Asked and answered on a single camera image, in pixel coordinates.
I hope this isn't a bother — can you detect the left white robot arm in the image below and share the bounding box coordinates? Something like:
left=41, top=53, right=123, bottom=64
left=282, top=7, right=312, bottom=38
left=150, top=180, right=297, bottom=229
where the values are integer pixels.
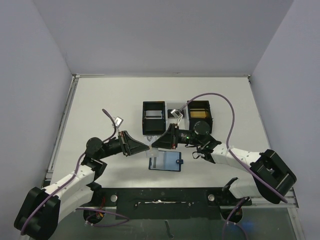
left=13, top=130, right=150, bottom=240

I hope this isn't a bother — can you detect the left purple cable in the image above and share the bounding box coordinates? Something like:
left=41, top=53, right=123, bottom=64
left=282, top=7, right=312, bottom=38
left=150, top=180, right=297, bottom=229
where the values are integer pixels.
left=19, top=108, right=131, bottom=236

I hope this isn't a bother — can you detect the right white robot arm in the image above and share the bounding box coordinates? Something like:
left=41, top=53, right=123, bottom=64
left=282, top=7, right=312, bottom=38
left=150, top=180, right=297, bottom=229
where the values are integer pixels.
left=151, top=121, right=297, bottom=204

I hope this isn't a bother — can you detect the white silver card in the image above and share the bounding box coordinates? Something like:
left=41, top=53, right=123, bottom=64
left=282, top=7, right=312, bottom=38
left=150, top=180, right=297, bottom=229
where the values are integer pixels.
left=144, top=135, right=159, bottom=158

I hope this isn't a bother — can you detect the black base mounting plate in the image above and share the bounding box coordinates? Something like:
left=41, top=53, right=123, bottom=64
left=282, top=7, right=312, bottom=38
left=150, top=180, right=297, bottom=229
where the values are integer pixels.
left=85, top=187, right=240, bottom=220

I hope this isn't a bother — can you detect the black white card tray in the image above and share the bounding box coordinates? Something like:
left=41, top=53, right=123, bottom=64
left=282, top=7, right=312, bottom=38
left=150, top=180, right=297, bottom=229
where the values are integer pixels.
left=142, top=100, right=213, bottom=136

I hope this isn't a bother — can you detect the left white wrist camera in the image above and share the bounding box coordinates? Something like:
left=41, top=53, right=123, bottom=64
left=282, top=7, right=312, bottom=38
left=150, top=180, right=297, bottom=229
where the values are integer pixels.
left=113, top=116, right=124, bottom=129

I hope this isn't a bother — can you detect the blue leather card holder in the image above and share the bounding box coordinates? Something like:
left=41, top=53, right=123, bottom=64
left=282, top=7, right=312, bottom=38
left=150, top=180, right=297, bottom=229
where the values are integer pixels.
left=148, top=150, right=184, bottom=172

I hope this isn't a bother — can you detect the silver credit card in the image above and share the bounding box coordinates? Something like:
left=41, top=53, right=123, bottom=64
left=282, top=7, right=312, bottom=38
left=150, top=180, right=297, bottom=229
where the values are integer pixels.
left=145, top=110, right=163, bottom=120

